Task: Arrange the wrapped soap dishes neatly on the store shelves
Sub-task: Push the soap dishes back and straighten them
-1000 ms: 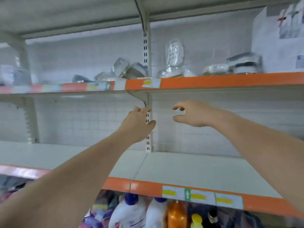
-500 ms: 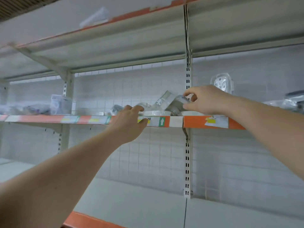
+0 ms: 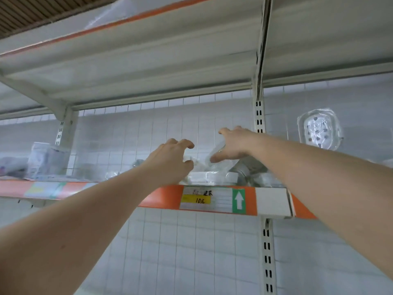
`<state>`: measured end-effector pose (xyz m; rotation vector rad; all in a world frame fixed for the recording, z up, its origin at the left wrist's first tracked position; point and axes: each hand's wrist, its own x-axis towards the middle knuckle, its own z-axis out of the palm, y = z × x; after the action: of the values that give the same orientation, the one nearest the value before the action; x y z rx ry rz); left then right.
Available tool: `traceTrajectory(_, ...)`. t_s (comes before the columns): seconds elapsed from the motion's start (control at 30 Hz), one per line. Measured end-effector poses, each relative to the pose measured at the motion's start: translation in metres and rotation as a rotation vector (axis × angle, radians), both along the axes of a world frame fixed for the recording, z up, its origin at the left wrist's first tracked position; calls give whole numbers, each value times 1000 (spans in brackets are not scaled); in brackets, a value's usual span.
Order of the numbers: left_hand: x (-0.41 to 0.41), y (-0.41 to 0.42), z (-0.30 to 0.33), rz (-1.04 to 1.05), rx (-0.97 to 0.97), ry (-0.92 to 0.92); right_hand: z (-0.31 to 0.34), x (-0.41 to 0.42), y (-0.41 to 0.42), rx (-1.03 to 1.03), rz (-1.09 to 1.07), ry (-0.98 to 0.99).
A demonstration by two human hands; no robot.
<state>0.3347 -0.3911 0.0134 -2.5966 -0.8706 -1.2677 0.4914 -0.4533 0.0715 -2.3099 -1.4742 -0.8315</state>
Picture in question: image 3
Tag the soap dishes shelf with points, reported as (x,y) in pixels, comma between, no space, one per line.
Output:
(215,177)

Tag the clear plastic package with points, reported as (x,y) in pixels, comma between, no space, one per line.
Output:
(113,12)

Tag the person's left hand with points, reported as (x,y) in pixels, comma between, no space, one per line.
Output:
(169,162)

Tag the orange metal store shelving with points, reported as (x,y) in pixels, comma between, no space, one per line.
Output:
(153,196)

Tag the person's right forearm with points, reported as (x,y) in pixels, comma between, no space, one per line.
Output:
(331,193)

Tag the person's right hand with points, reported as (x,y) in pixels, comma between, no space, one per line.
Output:
(239,144)

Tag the person's left forearm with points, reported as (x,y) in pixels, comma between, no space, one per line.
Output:
(73,236)

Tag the white label green arrow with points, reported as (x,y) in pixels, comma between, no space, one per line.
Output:
(212,199)

